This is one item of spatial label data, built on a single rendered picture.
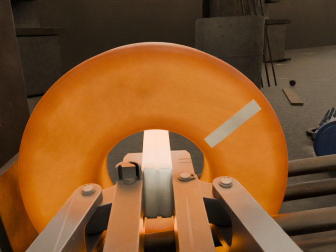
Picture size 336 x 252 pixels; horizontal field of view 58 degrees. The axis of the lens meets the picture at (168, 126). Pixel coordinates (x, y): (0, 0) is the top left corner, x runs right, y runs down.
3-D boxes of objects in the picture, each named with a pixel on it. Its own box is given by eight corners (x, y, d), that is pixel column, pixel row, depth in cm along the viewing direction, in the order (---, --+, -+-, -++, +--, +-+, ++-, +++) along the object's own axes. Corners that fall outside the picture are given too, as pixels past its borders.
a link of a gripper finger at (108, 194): (143, 231, 14) (77, 235, 14) (146, 173, 18) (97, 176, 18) (141, 204, 13) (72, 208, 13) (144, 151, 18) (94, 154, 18)
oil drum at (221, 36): (182, 116, 291) (180, 18, 265) (224, 106, 325) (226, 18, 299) (229, 130, 246) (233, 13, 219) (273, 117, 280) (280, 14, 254)
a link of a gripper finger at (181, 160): (174, 202, 13) (241, 198, 13) (168, 150, 18) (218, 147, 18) (174, 229, 14) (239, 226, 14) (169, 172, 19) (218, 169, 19)
